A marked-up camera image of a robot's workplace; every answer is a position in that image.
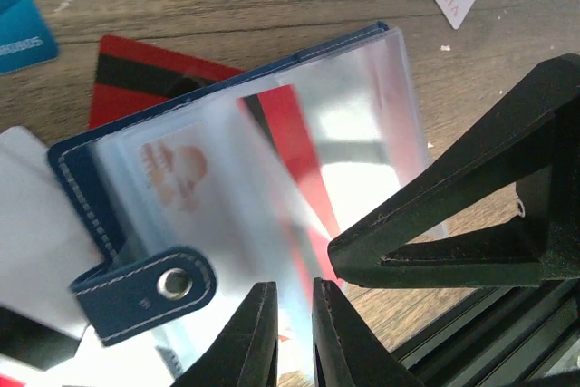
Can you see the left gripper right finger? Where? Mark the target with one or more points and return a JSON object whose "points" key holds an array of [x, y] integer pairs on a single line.
{"points": [[346, 352]]}

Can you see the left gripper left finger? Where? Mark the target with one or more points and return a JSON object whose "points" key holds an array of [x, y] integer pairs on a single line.
{"points": [[245, 351]]}

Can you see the blue card in pile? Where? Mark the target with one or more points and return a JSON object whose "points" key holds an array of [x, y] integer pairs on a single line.
{"points": [[26, 39]]}

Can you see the black aluminium frame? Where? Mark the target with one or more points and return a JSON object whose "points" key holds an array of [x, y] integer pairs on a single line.
{"points": [[496, 336]]}

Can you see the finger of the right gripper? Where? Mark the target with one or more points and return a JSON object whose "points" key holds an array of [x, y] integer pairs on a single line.
{"points": [[529, 139]]}

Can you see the white pagoda VIP card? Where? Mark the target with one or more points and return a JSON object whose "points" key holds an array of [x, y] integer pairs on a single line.
{"points": [[183, 193]]}

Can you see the red striped card bottom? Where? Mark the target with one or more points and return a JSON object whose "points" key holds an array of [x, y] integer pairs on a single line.
{"points": [[279, 115]]}

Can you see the red striped card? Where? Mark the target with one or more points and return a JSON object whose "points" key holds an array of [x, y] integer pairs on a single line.
{"points": [[279, 115], [132, 76]]}

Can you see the blue leather card holder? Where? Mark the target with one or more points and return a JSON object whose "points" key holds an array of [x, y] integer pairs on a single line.
{"points": [[361, 108]]}

